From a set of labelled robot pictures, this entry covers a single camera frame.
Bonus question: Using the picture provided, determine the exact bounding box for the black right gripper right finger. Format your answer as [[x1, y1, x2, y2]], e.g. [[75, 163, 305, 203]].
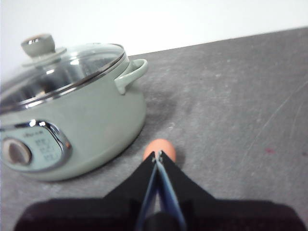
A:
[[158, 150, 308, 231]]

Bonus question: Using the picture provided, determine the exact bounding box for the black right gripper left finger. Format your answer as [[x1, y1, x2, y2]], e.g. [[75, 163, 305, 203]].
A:
[[13, 151, 159, 231]]

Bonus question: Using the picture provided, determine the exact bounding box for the glass lid with green knob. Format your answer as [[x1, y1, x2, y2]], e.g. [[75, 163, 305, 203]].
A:
[[0, 33, 128, 110]]

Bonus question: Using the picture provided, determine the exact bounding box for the sage green electric cooking pot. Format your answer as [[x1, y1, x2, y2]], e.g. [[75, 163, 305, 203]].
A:
[[0, 59, 149, 181]]

